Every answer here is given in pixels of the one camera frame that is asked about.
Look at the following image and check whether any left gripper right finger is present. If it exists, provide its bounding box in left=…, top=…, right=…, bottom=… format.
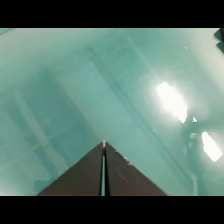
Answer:
left=103, top=141, right=168, bottom=197

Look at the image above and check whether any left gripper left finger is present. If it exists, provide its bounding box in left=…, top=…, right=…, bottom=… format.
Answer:
left=36, top=141, right=105, bottom=197

